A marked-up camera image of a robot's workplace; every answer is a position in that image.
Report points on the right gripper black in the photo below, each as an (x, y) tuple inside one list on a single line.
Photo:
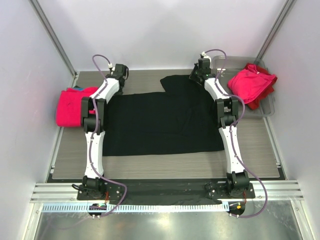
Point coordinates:
[(191, 77)]

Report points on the black t shirt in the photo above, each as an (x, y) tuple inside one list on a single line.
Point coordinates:
[(179, 120)]

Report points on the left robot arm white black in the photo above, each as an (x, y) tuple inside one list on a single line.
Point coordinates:
[(94, 123)]

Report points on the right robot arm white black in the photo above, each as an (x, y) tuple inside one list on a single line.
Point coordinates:
[(237, 179)]

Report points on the clear plastic bin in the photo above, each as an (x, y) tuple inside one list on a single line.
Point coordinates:
[(227, 68)]

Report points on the pink t shirt in bin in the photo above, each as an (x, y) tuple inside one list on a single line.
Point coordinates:
[(236, 84)]

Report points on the folded pink t shirt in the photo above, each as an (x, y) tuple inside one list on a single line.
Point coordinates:
[(68, 111)]

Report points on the red t shirt in bin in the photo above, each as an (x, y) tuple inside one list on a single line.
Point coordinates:
[(258, 85)]

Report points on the left aluminium frame post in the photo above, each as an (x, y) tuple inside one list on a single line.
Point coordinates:
[(52, 35)]

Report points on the aluminium frame post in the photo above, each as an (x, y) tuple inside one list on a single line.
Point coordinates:
[(52, 35), (280, 19)]

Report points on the right aluminium frame post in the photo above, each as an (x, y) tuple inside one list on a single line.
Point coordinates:
[(280, 19)]

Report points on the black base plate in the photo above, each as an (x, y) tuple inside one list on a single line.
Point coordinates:
[(180, 191)]

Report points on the aluminium rail front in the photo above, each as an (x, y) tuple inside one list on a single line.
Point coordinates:
[(273, 190)]

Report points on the slotted cable duct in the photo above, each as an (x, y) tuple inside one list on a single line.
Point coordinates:
[(89, 208)]

